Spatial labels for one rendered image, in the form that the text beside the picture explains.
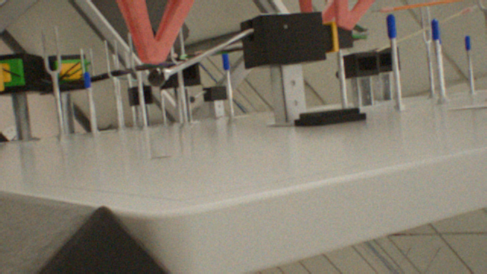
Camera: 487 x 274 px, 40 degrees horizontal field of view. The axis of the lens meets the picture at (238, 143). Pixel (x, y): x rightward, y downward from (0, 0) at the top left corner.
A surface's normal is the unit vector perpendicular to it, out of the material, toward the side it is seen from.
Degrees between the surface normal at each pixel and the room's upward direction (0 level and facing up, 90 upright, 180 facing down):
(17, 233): 90
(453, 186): 90
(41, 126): 90
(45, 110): 90
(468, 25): 180
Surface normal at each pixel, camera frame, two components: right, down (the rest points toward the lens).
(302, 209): 0.56, -0.01
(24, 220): -0.58, -0.72
